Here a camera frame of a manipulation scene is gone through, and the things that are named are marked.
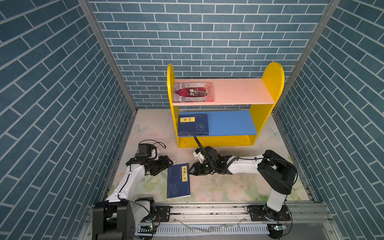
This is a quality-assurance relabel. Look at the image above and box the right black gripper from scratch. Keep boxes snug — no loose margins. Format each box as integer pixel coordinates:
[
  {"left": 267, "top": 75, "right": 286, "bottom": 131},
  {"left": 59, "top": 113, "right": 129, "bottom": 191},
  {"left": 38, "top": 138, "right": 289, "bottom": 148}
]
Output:
[{"left": 186, "top": 161, "right": 216, "bottom": 176}]

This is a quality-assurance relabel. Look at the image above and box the navy book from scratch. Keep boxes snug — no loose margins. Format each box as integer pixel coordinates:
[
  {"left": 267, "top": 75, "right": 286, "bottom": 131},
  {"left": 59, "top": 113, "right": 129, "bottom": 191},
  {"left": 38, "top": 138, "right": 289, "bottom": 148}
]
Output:
[
  {"left": 167, "top": 163, "right": 191, "bottom": 199},
  {"left": 178, "top": 114, "right": 209, "bottom": 137}
]

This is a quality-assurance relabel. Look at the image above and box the Hamlet picture book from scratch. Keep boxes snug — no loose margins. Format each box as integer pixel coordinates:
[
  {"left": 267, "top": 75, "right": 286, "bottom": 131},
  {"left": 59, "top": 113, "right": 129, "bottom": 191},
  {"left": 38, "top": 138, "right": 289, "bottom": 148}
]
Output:
[{"left": 173, "top": 82, "right": 214, "bottom": 103}]

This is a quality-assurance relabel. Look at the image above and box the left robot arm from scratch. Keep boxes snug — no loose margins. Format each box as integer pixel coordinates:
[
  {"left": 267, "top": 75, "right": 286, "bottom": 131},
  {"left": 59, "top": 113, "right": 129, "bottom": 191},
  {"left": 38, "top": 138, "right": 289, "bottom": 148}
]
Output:
[{"left": 92, "top": 142, "right": 174, "bottom": 240}]

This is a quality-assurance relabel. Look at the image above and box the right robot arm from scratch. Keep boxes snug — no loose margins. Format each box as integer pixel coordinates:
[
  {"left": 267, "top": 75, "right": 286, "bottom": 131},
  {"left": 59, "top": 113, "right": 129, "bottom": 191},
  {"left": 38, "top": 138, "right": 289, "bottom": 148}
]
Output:
[{"left": 189, "top": 147, "right": 298, "bottom": 221}]

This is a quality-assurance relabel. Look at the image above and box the yellow pink blue bookshelf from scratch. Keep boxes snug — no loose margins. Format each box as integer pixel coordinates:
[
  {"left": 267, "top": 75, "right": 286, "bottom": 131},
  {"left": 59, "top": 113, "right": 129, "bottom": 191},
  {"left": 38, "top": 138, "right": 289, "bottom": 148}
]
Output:
[{"left": 167, "top": 63, "right": 285, "bottom": 148}]

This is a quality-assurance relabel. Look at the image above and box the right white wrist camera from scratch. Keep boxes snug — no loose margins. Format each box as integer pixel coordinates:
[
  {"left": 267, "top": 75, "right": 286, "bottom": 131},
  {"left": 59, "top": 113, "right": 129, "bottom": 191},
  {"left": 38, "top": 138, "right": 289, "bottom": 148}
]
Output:
[{"left": 193, "top": 150, "right": 206, "bottom": 164}]

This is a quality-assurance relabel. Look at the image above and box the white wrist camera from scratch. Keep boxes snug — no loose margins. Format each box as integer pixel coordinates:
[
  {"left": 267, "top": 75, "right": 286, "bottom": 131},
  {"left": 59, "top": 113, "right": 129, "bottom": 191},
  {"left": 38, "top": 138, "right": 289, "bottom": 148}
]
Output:
[
  {"left": 193, "top": 150, "right": 206, "bottom": 164},
  {"left": 136, "top": 140, "right": 167, "bottom": 160}
]

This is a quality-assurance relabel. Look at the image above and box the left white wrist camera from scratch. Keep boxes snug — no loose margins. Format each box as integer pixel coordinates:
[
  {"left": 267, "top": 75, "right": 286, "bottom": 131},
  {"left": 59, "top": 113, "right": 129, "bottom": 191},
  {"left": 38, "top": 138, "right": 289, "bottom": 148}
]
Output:
[{"left": 136, "top": 140, "right": 167, "bottom": 160}]

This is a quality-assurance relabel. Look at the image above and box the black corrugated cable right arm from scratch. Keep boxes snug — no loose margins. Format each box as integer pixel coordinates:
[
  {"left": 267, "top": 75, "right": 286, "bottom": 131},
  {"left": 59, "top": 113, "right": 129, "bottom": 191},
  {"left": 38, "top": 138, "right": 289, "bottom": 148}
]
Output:
[{"left": 193, "top": 135, "right": 265, "bottom": 175}]

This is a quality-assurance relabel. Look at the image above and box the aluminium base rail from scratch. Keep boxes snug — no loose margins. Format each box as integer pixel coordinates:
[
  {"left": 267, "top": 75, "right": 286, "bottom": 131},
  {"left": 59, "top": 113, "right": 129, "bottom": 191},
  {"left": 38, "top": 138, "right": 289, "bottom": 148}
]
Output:
[{"left": 80, "top": 198, "right": 341, "bottom": 240}]

